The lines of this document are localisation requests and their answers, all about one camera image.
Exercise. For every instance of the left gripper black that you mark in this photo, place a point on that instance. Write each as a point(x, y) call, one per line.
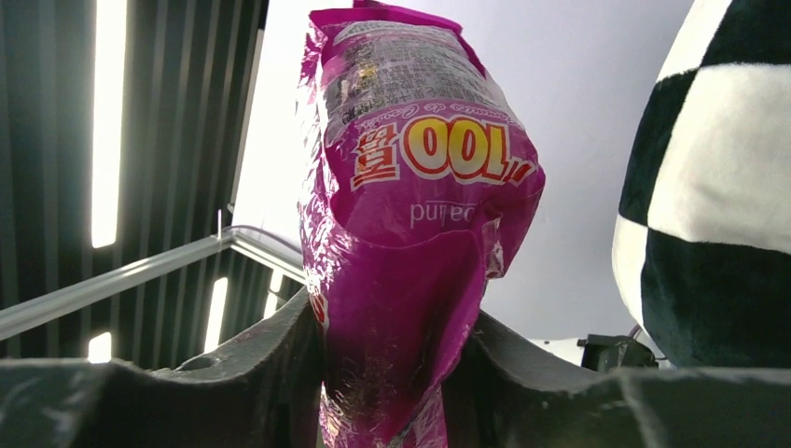
point(605, 353)

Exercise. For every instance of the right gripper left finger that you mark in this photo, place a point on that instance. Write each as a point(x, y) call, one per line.
point(259, 389)

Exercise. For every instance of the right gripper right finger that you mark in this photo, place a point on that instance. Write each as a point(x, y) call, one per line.
point(508, 392)

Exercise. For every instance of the black white checkered pillow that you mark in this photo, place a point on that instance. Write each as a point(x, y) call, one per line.
point(701, 249)

